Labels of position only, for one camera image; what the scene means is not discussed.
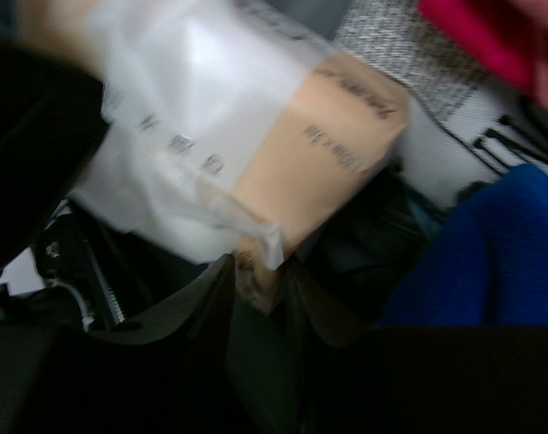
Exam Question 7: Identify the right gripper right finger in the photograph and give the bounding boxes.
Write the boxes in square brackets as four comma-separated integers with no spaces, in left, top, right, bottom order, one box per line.
[283,264,548,433]

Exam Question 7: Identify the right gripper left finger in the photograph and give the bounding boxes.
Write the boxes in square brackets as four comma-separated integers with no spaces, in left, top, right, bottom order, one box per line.
[0,255,235,433]

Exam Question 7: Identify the dark blue cloth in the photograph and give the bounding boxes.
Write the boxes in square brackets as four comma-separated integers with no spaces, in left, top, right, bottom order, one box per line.
[377,165,548,326]

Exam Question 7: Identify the tan cardboard box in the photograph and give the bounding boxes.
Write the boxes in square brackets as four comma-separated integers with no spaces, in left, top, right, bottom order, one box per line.
[16,1,410,313]

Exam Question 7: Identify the red cloth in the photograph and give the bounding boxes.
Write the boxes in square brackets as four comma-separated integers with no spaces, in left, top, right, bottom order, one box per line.
[418,0,534,93]

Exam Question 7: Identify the teal suitcase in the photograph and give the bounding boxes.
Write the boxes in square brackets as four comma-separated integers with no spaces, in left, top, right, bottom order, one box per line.
[0,172,430,331]

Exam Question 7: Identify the newspaper print cloth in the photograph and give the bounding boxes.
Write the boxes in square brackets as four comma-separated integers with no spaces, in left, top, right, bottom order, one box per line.
[242,1,548,210]

